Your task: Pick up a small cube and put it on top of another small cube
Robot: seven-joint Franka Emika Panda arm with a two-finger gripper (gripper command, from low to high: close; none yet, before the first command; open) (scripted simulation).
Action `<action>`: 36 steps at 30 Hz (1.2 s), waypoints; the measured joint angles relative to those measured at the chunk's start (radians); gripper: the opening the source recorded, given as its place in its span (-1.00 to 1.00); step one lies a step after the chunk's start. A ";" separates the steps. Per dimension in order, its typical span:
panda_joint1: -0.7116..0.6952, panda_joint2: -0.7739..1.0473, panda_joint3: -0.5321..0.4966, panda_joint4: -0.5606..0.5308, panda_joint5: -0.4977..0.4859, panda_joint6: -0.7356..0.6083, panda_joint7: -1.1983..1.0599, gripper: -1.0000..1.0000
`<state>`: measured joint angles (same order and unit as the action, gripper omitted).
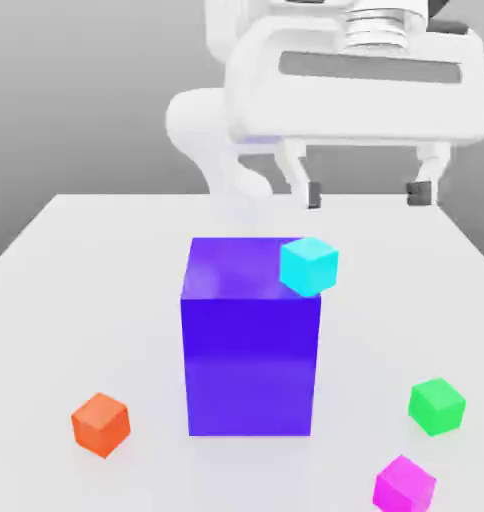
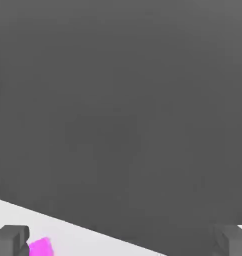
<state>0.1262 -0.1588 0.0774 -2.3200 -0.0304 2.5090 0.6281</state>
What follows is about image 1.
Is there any large purple box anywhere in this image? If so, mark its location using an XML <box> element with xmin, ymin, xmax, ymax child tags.
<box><xmin>179</xmin><ymin>236</ymin><xmax>322</xmax><ymax>438</ymax></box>

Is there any small green cube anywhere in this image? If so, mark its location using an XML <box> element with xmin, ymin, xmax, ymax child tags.
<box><xmin>407</xmin><ymin>376</ymin><xmax>467</xmax><ymax>438</ymax></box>

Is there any small cyan cube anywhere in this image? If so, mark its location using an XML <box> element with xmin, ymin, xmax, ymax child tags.
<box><xmin>278</xmin><ymin>235</ymin><xmax>340</xmax><ymax>298</ymax></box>

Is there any small orange cube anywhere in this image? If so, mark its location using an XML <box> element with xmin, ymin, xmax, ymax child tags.
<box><xmin>70</xmin><ymin>391</ymin><xmax>132</xmax><ymax>460</ymax></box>

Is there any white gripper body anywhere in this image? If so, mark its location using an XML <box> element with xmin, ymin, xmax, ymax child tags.
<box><xmin>224</xmin><ymin>15</ymin><xmax>484</xmax><ymax>148</ymax></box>

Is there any small magenta cube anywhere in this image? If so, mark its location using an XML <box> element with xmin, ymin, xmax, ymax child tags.
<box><xmin>371</xmin><ymin>453</ymin><xmax>438</xmax><ymax>512</ymax></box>

